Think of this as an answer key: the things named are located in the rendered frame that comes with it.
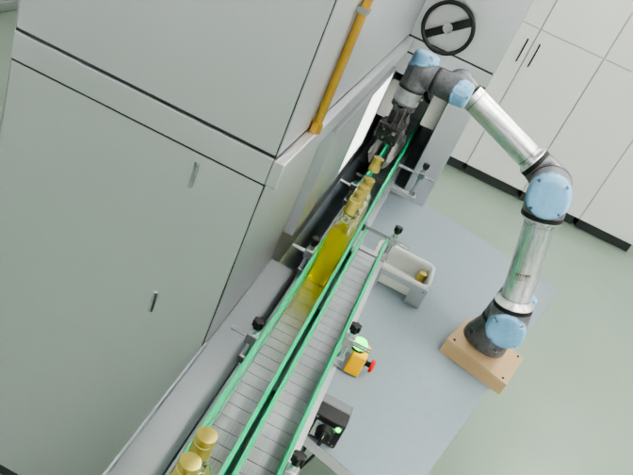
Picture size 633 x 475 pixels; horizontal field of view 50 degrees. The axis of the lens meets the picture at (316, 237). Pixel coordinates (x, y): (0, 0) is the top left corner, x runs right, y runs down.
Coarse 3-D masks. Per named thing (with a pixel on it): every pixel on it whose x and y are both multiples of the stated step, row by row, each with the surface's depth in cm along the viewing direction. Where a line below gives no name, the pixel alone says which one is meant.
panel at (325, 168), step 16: (384, 80) 234; (368, 96) 212; (352, 112) 194; (336, 128) 179; (352, 128) 209; (368, 128) 266; (320, 144) 179; (336, 144) 189; (320, 160) 181; (336, 160) 209; (320, 176) 190; (336, 176) 235; (304, 192) 186; (320, 192) 210; (304, 208) 190; (288, 224) 192
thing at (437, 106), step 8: (392, 80) 294; (392, 88) 296; (384, 96) 298; (392, 96) 297; (384, 104) 300; (432, 104) 292; (440, 104) 291; (384, 112) 301; (432, 112) 293; (440, 112) 292; (424, 120) 295; (432, 120) 294; (432, 128) 296
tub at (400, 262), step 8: (384, 240) 242; (376, 248) 235; (392, 248) 242; (400, 248) 242; (392, 256) 243; (400, 256) 242; (408, 256) 241; (416, 256) 241; (384, 264) 243; (392, 264) 244; (400, 264) 243; (408, 264) 242; (416, 264) 241; (424, 264) 241; (400, 272) 228; (408, 272) 243; (416, 272) 243; (432, 272) 236; (408, 280) 227
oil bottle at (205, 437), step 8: (200, 432) 101; (208, 432) 102; (216, 432) 102; (192, 440) 102; (200, 440) 100; (208, 440) 100; (216, 440) 101; (192, 448) 101; (200, 448) 101; (208, 448) 101; (200, 456) 101; (208, 456) 102; (208, 464) 106; (200, 472) 104; (208, 472) 105
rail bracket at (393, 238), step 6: (366, 222) 220; (366, 228) 219; (372, 228) 220; (396, 228) 216; (402, 228) 217; (378, 234) 219; (396, 234) 217; (390, 240) 218; (396, 240) 218; (390, 246) 220; (402, 246) 218; (408, 246) 219; (384, 252) 221; (384, 258) 221
